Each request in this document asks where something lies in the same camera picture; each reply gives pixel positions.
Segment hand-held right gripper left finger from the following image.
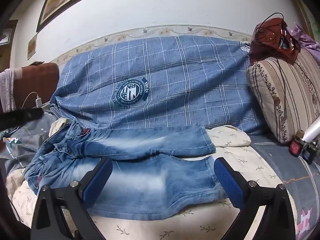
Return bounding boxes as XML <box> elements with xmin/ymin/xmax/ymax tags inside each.
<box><xmin>30</xmin><ymin>158</ymin><xmax>113</xmax><ymax>240</ymax></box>

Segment purple cloth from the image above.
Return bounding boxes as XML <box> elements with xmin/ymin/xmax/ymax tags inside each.
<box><xmin>287</xmin><ymin>24</ymin><xmax>320</xmax><ymax>63</ymax></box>

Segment lavender cloth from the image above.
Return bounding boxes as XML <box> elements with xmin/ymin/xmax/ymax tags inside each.
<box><xmin>0</xmin><ymin>68</ymin><xmax>16</xmax><ymax>113</ymax></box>

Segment blue plaid quilt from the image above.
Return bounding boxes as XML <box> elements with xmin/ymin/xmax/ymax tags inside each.
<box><xmin>50</xmin><ymin>35</ymin><xmax>268</xmax><ymax>135</ymax></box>

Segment brown cloth cover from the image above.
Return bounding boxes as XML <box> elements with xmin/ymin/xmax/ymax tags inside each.
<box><xmin>0</xmin><ymin>62</ymin><xmax>60</xmax><ymax>113</ymax></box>

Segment light blue denim pants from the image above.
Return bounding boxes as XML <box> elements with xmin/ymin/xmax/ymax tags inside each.
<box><xmin>23</xmin><ymin>120</ymin><xmax>229</xmax><ymax>218</ymax></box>

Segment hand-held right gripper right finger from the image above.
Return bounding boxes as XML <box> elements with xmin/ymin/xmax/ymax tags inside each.
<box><xmin>214</xmin><ymin>157</ymin><xmax>297</xmax><ymax>240</ymax></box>

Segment small red bottle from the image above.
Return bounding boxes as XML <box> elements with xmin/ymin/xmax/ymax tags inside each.
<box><xmin>289</xmin><ymin>129</ymin><xmax>304</xmax><ymax>157</ymax></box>

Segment small wall picture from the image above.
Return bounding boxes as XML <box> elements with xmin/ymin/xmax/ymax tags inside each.
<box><xmin>27</xmin><ymin>34</ymin><xmax>38</xmax><ymax>60</ymax></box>

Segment small black bottle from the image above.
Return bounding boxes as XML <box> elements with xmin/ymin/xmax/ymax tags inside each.
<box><xmin>302</xmin><ymin>141</ymin><xmax>319</xmax><ymax>165</ymax></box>

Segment grey star-print bedding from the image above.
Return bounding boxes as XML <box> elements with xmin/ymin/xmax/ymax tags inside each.
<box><xmin>0</xmin><ymin>110</ymin><xmax>60</xmax><ymax>178</ymax></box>

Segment white charger with cable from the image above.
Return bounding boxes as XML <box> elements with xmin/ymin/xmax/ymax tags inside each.
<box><xmin>19</xmin><ymin>92</ymin><xmax>43</xmax><ymax>109</ymax></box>

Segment cream leaf-print bed sheet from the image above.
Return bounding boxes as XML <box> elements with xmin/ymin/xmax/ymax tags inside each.
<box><xmin>6</xmin><ymin>124</ymin><xmax>298</xmax><ymax>240</ymax></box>

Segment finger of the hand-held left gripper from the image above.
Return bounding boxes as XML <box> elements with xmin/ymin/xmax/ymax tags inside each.
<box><xmin>0</xmin><ymin>107</ymin><xmax>44</xmax><ymax>130</ymax></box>

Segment red-brown plastic bag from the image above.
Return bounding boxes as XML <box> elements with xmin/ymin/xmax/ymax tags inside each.
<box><xmin>250</xmin><ymin>17</ymin><xmax>302</xmax><ymax>63</ymax></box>

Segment white plastic roll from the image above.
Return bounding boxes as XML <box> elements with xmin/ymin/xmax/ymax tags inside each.
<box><xmin>302</xmin><ymin>116</ymin><xmax>320</xmax><ymax>143</ymax></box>

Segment thin black cable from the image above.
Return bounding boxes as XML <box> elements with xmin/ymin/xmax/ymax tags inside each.
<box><xmin>255</xmin><ymin>12</ymin><xmax>318</xmax><ymax>120</ymax></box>

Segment beige striped floral pillow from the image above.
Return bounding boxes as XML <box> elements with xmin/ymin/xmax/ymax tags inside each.
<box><xmin>246</xmin><ymin>49</ymin><xmax>320</xmax><ymax>144</ymax></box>

